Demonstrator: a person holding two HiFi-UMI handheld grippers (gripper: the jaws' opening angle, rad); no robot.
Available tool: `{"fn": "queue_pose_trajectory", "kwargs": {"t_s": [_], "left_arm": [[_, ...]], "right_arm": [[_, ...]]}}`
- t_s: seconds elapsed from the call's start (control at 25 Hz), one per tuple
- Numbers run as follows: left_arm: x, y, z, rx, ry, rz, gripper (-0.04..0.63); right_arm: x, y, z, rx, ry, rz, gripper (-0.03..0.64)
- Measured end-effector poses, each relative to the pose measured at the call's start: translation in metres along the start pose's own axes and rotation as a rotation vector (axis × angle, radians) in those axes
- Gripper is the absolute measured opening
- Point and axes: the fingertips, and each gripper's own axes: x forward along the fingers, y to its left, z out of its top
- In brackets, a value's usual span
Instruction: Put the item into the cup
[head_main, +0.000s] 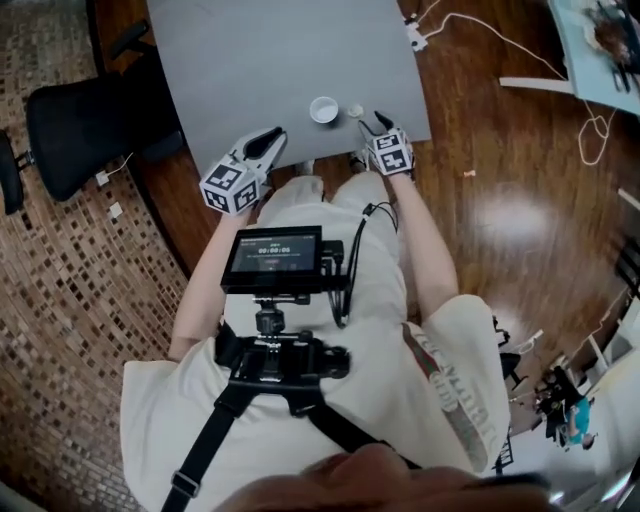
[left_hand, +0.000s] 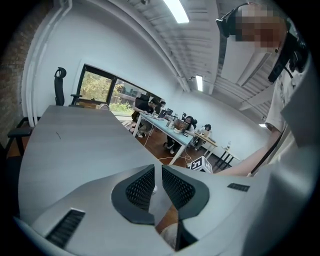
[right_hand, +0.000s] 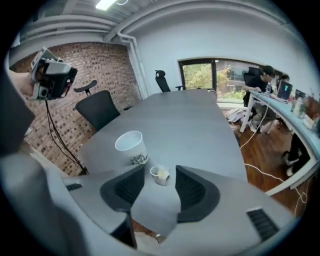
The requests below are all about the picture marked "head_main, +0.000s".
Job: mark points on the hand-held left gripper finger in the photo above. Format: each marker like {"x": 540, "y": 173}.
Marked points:
{"x": 280, "y": 147}
{"x": 260, "y": 135}

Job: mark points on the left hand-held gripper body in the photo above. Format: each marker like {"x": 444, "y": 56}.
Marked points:
{"x": 229, "y": 186}

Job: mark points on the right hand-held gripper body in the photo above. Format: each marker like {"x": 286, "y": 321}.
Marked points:
{"x": 391, "y": 152}

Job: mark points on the small white item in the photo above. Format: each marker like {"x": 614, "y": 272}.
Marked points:
{"x": 356, "y": 110}

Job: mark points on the white cup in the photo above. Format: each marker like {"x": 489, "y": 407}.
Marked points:
{"x": 323, "y": 110}

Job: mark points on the person's right forearm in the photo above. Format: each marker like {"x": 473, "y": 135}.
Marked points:
{"x": 425, "y": 240}

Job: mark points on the person's left forearm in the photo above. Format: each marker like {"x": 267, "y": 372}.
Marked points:
{"x": 205, "y": 280}

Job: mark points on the person's right shoe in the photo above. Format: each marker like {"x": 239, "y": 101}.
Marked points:
{"x": 359, "y": 161}

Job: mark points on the person's shoe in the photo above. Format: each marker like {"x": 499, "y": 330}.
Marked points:
{"x": 359, "y": 161}
{"x": 305, "y": 167}

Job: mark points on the person's left shoe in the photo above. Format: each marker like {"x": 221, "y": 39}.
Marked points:
{"x": 305, "y": 167}

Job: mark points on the small pink floor scrap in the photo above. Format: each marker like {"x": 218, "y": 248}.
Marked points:
{"x": 469, "y": 173}

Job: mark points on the black monitor screen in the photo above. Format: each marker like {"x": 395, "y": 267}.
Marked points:
{"x": 272, "y": 257}

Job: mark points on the cream trousers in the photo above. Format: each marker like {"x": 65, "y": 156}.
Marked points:
{"x": 370, "y": 240}

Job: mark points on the white power adapter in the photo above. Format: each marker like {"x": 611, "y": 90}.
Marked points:
{"x": 415, "y": 34}

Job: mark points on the small white floor plug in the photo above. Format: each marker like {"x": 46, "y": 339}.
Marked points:
{"x": 115, "y": 210}

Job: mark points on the black office chair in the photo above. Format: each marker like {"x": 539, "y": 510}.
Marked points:
{"x": 95, "y": 130}

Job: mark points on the white flat bar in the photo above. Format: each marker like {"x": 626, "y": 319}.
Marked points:
{"x": 535, "y": 84}

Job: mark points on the light blue table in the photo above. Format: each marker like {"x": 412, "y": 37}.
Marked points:
{"x": 580, "y": 55}

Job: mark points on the black chair armrest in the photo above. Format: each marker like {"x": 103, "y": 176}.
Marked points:
{"x": 10, "y": 172}

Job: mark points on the cream shirt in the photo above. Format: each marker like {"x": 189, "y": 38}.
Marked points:
{"x": 400, "y": 390}

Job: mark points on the white shelf unit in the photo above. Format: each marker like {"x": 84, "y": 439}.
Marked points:
{"x": 612, "y": 345}

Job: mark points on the black chest camera mount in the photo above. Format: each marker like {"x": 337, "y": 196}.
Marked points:
{"x": 280, "y": 350}

